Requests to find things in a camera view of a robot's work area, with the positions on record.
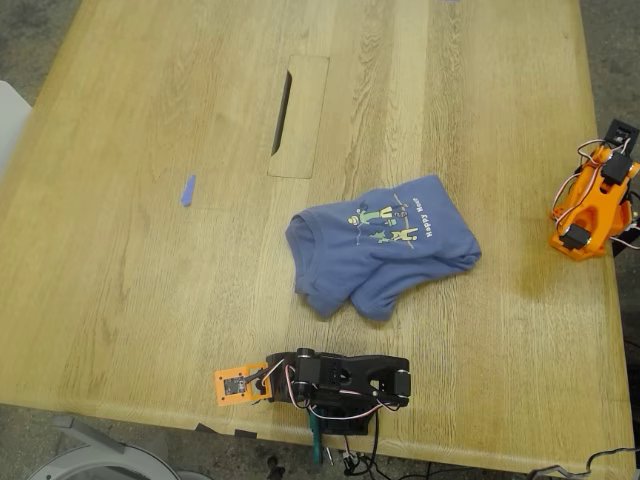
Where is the grey metal chair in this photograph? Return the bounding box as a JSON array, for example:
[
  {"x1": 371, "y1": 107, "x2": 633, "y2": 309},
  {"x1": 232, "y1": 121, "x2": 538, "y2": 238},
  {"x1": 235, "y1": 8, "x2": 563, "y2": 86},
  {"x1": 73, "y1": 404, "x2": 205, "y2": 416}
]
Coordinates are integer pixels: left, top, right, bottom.
[{"x1": 27, "y1": 414, "x2": 211, "y2": 480}]

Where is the green table clamp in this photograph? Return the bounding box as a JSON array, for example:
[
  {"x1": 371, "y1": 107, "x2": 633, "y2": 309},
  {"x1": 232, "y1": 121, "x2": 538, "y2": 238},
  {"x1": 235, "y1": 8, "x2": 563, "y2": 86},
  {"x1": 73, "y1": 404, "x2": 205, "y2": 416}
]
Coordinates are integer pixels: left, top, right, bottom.
[{"x1": 307, "y1": 407, "x2": 326, "y2": 465}]

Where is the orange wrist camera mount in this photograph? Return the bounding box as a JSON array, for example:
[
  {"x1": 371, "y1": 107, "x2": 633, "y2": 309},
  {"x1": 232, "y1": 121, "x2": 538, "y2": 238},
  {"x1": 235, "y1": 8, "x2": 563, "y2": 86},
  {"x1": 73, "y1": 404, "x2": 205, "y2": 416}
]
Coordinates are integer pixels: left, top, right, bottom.
[{"x1": 213, "y1": 362, "x2": 274, "y2": 409}]

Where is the black table clamp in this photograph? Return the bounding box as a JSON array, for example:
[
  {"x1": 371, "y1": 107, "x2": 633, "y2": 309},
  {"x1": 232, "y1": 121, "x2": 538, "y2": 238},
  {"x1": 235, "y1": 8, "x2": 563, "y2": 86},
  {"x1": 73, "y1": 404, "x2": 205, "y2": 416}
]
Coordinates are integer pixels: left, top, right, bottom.
[{"x1": 612, "y1": 191, "x2": 640, "y2": 257}]

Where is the white plastic chair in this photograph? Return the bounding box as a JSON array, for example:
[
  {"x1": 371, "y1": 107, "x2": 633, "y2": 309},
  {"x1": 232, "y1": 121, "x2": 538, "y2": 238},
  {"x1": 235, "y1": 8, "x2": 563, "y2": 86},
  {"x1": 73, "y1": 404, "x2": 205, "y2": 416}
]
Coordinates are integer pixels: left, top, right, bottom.
[{"x1": 0, "y1": 79, "x2": 32, "y2": 176}]

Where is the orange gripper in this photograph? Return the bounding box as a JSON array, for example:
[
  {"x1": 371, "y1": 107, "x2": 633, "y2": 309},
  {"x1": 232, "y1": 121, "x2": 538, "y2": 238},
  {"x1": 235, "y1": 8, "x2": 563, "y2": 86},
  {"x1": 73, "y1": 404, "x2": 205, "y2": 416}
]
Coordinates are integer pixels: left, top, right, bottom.
[{"x1": 579, "y1": 144, "x2": 640, "y2": 189}]

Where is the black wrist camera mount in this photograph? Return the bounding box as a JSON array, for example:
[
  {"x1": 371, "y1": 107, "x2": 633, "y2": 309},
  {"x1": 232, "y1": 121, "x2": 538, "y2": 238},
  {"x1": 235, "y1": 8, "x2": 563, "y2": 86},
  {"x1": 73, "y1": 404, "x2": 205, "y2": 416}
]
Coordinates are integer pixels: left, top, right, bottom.
[{"x1": 603, "y1": 118, "x2": 640, "y2": 154}]

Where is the grey loose cable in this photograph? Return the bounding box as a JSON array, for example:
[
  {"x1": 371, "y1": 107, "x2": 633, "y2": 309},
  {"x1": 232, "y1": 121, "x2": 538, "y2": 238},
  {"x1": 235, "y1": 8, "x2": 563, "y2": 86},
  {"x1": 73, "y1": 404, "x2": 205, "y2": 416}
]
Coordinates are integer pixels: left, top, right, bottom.
[{"x1": 527, "y1": 446, "x2": 637, "y2": 480}]

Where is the blue printed T-shirt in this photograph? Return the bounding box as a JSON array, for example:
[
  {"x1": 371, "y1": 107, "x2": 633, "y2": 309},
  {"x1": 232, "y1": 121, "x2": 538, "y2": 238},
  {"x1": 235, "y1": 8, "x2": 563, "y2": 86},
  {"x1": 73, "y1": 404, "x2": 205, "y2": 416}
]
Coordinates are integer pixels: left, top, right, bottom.
[{"x1": 284, "y1": 173, "x2": 483, "y2": 322}]

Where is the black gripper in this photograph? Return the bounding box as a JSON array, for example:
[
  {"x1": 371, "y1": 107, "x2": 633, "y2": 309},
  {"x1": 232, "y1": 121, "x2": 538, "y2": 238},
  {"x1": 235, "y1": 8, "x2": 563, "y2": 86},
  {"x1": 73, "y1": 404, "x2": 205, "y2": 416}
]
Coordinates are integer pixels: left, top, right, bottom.
[{"x1": 252, "y1": 352, "x2": 300, "y2": 405}]

